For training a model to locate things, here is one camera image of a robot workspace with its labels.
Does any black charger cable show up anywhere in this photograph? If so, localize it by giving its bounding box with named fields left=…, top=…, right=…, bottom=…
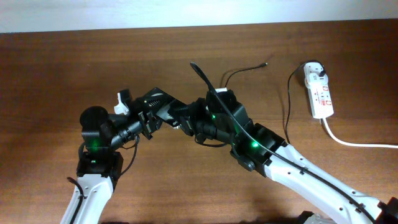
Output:
left=222, top=59, right=326, bottom=144

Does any black right camera cable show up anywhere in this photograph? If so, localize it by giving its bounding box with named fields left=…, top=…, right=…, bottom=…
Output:
left=190, top=61, right=377, bottom=224

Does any white power strip cord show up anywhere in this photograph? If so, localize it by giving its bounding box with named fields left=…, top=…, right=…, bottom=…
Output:
left=320, top=118, right=398, bottom=149

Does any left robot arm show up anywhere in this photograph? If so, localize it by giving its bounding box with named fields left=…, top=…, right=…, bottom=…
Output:
left=62, top=88, right=170, bottom=223

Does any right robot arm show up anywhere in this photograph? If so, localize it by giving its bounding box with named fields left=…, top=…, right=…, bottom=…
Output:
left=167, top=90, right=397, bottom=223

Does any black flip smartphone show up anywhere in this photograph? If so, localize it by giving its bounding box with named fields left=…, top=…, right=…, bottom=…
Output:
left=143, top=88, right=187, bottom=128

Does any white power strip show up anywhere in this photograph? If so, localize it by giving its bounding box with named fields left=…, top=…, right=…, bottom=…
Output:
left=303, top=62, right=335, bottom=119

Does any white charger adapter plug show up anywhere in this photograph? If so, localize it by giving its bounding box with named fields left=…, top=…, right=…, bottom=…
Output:
left=303, top=62, right=328, bottom=88

